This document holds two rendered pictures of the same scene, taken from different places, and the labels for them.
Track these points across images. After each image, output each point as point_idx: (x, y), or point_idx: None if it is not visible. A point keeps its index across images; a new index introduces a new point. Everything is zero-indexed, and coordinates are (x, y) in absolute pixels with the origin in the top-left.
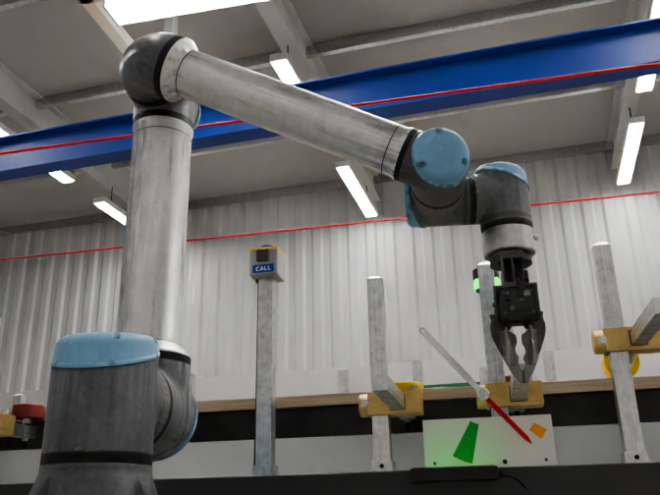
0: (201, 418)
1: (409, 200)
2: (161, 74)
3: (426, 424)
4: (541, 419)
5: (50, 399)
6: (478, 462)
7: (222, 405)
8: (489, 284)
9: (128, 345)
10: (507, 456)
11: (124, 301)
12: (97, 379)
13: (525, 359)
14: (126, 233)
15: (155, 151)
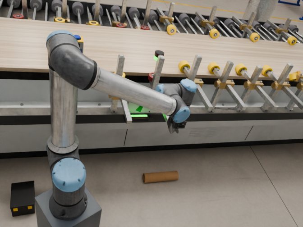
0: (35, 72)
1: None
2: (86, 90)
3: (130, 102)
4: None
5: (59, 194)
6: (142, 111)
7: (45, 70)
8: (161, 65)
9: (82, 180)
10: (150, 110)
11: (57, 136)
12: (75, 192)
13: (173, 129)
14: (54, 114)
15: (67, 88)
